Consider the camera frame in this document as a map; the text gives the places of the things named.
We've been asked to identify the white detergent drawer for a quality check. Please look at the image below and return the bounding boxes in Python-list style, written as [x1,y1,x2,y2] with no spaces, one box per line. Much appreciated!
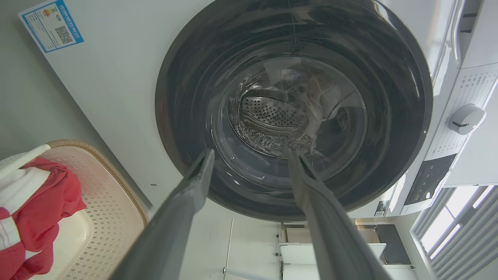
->
[451,0,498,68]

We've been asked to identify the blue energy label sticker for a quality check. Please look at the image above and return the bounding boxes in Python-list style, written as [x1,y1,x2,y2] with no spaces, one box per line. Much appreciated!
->
[18,0,84,54]

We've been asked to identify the grey window blinds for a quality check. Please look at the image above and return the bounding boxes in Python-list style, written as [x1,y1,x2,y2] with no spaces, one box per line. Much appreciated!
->
[410,185,498,280]

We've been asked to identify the white washing machine dial knob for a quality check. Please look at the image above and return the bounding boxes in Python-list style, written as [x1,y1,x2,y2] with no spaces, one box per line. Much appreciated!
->
[448,103,487,136]

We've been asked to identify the white front-load washing machine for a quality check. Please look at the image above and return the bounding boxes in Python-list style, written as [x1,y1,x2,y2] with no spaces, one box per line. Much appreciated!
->
[18,0,498,280]

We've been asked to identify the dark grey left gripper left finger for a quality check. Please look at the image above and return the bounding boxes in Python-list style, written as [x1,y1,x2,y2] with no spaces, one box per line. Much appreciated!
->
[110,149,216,280]

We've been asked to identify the black washing machine display panel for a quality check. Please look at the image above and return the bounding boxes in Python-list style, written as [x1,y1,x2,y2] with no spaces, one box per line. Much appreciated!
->
[404,153,458,206]

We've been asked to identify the white cabinet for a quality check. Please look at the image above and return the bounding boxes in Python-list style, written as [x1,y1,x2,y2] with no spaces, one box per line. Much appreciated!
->
[278,222,419,280]

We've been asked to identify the cream perforated laundry basket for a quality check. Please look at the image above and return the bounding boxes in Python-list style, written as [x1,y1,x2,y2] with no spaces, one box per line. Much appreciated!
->
[0,139,149,280]

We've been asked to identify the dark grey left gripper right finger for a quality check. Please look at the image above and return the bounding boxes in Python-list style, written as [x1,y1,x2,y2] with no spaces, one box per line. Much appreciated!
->
[287,149,393,280]

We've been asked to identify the dark round washing machine door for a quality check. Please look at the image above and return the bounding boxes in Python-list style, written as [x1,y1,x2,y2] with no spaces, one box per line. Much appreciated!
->
[155,0,433,222]

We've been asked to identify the red and white garment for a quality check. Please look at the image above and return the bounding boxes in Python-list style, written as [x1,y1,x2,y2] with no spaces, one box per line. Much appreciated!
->
[0,157,87,280]

